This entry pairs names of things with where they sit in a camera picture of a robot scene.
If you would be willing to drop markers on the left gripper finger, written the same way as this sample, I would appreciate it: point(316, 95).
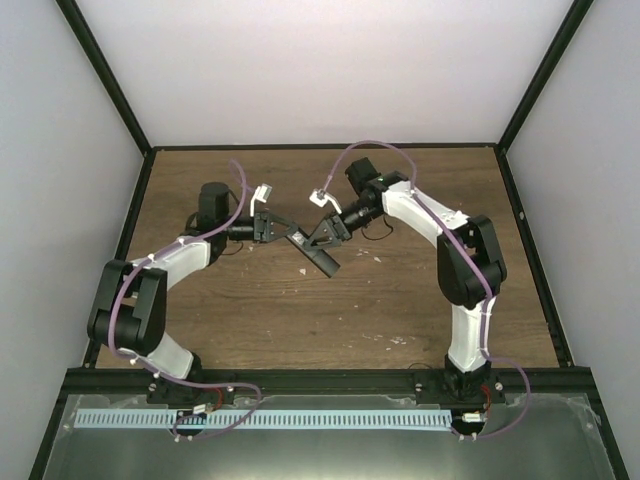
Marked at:
point(280, 222)
point(284, 234)

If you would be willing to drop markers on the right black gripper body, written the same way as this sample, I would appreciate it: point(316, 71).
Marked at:
point(344, 232)

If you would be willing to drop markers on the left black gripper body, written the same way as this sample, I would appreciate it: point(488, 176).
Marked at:
point(259, 218)

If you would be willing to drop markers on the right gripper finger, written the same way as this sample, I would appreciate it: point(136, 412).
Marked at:
point(316, 246)
point(321, 235)

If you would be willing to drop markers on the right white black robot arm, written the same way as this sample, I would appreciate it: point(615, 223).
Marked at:
point(470, 264)

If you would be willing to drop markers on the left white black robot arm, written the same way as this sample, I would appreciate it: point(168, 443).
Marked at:
point(130, 306)

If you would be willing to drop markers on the clear plastic sheet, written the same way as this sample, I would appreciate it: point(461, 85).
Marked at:
point(547, 436)

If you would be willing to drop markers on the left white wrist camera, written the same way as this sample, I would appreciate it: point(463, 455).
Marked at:
point(261, 195)

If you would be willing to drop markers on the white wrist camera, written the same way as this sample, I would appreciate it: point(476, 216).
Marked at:
point(322, 198)
point(261, 195)

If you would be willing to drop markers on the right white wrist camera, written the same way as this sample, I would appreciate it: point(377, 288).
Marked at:
point(322, 198)

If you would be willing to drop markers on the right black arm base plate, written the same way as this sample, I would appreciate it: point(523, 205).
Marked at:
point(439, 393)

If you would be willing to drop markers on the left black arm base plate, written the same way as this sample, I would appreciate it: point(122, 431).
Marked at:
point(176, 395)

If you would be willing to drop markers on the light blue slotted cable duct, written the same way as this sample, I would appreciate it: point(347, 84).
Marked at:
point(413, 420)

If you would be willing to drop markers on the black aluminium frame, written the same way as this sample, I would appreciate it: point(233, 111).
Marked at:
point(565, 378)

